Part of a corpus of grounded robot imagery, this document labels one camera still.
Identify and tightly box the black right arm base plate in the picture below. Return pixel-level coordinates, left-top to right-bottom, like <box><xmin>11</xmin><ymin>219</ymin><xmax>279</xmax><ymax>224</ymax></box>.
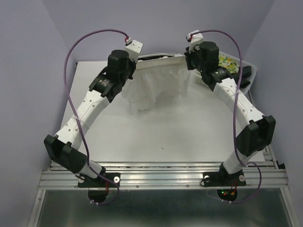
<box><xmin>200</xmin><ymin>171</ymin><xmax>247</xmax><ymax>202</ymax></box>

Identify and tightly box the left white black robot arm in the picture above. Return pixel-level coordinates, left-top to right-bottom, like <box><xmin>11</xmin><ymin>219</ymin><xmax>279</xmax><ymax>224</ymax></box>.
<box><xmin>44</xmin><ymin>49</ymin><xmax>141</xmax><ymax>186</ymax></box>

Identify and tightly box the white pleated skirt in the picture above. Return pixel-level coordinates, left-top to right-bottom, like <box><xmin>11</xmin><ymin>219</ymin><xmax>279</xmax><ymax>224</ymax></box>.
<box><xmin>121</xmin><ymin>54</ymin><xmax>190</xmax><ymax>111</ymax></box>

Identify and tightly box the white plastic basket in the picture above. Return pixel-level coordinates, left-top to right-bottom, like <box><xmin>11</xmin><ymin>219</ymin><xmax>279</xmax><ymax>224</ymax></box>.
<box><xmin>195</xmin><ymin>53</ymin><xmax>258</xmax><ymax>95</ymax></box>

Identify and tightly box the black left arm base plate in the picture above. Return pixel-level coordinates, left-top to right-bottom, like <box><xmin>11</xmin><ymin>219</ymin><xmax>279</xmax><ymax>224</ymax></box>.
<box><xmin>75</xmin><ymin>172</ymin><xmax>121</xmax><ymax>206</ymax></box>

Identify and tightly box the black skirt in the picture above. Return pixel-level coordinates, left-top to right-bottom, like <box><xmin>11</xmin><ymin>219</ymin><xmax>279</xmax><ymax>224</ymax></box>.
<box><xmin>240</xmin><ymin>66</ymin><xmax>252</xmax><ymax>89</ymax></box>

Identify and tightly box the lemon print skirt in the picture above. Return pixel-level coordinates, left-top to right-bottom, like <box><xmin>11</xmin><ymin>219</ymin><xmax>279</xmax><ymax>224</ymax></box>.
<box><xmin>219</xmin><ymin>53</ymin><xmax>240</xmax><ymax>74</ymax></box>

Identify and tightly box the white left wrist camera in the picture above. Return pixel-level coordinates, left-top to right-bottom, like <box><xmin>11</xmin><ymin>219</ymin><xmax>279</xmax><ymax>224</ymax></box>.
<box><xmin>125</xmin><ymin>37</ymin><xmax>143</xmax><ymax>62</ymax></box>

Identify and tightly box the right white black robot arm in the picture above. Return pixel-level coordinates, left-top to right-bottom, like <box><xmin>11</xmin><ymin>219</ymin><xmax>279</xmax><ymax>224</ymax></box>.
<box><xmin>185</xmin><ymin>41</ymin><xmax>276</xmax><ymax>187</ymax></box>

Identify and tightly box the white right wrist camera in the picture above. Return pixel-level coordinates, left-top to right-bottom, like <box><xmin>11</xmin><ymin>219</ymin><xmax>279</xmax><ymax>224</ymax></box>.
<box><xmin>186</xmin><ymin>30</ymin><xmax>204</xmax><ymax>52</ymax></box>

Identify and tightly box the aluminium extrusion rail frame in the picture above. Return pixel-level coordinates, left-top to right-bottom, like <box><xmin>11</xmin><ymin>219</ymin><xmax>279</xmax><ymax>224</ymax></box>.
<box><xmin>29</xmin><ymin>149</ymin><xmax>299</xmax><ymax>227</ymax></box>

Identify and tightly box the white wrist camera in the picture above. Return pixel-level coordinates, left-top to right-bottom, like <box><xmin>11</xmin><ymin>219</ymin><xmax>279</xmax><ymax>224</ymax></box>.
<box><xmin>125</xmin><ymin>37</ymin><xmax>143</xmax><ymax>62</ymax></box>
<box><xmin>186</xmin><ymin>30</ymin><xmax>204</xmax><ymax>52</ymax></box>

